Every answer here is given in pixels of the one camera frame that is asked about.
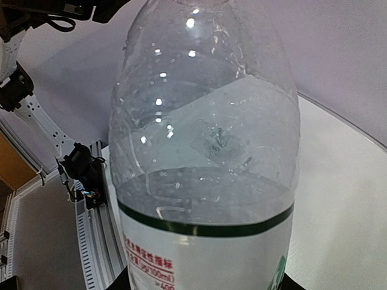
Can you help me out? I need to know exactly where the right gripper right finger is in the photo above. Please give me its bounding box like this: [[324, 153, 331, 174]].
[[281, 273, 305, 290]]

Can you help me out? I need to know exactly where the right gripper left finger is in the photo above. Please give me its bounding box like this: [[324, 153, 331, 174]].
[[106, 267, 131, 290]]

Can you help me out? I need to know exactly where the clear bottle red white label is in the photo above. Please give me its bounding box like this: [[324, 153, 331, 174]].
[[109, 1, 300, 289]]

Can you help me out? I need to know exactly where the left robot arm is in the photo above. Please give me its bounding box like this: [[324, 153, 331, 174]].
[[1, 1, 125, 173]]

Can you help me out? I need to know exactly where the aluminium front rail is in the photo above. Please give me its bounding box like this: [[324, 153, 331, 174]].
[[0, 120, 131, 290]]

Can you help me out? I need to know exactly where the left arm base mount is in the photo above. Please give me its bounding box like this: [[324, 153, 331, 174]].
[[57, 143, 106, 209]]

